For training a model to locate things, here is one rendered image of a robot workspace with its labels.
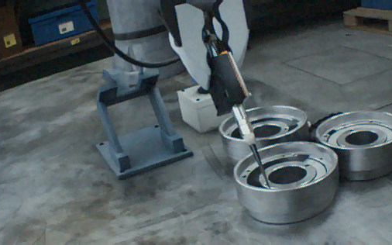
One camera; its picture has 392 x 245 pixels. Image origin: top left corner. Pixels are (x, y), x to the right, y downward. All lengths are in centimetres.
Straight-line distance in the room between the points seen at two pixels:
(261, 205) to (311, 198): 5
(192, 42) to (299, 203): 18
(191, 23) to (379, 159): 23
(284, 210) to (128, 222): 17
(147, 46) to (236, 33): 53
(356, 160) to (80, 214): 31
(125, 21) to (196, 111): 35
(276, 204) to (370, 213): 9
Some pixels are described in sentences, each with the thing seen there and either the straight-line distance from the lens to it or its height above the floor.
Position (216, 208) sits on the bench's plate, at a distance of 58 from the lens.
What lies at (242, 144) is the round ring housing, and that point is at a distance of 63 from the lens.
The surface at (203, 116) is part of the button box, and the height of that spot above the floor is 82.
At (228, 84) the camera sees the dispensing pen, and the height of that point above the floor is 93.
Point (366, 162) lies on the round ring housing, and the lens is 58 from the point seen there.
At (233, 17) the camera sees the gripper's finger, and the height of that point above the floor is 98.
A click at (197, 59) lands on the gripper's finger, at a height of 95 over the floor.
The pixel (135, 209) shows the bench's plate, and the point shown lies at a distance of 61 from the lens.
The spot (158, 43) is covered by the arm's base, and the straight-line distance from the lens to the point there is 107.
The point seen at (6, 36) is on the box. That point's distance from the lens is 402.
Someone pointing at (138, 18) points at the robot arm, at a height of 92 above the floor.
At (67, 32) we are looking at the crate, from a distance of 409.
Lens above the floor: 108
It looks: 20 degrees down
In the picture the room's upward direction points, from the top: 11 degrees counter-clockwise
